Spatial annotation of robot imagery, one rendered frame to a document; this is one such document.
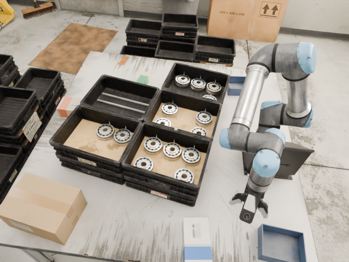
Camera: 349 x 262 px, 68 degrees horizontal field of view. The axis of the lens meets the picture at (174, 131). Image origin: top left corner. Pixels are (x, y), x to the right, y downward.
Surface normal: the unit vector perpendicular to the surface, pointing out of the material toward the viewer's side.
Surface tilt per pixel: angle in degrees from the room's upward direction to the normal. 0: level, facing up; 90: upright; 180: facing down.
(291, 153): 90
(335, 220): 0
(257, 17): 76
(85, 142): 0
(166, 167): 0
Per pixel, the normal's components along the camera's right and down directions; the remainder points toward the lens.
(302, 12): -0.11, 0.76
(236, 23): -0.09, 0.56
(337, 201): 0.05, -0.65
